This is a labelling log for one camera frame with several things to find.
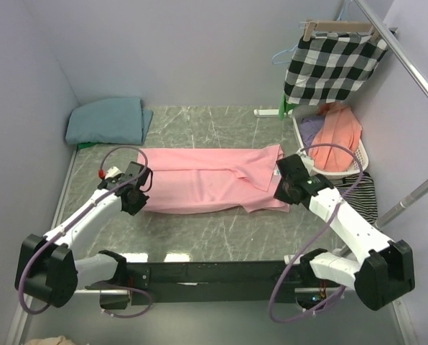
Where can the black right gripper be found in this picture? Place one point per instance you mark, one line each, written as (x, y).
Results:
(280, 195)

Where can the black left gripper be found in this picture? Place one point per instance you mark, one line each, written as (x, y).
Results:
(133, 209)

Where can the pink t-shirt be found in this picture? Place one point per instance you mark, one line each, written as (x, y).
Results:
(191, 181)

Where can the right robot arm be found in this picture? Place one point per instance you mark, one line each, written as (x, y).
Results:
(381, 271)

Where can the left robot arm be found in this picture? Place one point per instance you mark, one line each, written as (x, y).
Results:
(49, 268)

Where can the orange shirt in basket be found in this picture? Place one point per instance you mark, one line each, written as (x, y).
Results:
(341, 128)

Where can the purple garment in basket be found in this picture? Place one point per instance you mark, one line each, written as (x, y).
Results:
(309, 127)

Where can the black white striped garment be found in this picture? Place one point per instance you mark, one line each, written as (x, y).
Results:
(363, 197)

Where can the white laundry basket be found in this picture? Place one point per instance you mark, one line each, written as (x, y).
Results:
(360, 158)

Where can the green hanging garment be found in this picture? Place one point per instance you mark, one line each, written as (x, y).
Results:
(285, 108)

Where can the folded teal t-shirt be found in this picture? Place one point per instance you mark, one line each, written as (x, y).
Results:
(109, 121)

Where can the white rack foot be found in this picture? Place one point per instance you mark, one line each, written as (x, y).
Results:
(266, 113)

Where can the black mounting base bar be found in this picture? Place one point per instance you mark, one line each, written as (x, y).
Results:
(184, 282)

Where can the metal clothes rack pole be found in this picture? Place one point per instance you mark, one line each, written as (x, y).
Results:
(421, 82)

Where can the black white checkered cloth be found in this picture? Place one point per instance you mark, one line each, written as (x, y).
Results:
(330, 66)

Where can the wooden clothes hanger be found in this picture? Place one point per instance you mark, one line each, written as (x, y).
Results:
(312, 25)

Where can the beige cloth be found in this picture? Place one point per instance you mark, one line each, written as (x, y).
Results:
(59, 340)

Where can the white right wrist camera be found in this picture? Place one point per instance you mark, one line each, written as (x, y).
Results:
(307, 161)

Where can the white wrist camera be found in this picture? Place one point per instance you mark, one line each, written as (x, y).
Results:
(307, 161)
(112, 174)

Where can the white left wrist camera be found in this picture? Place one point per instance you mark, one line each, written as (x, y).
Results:
(112, 174)

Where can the blue wire hanger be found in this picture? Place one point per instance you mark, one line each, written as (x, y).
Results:
(277, 58)

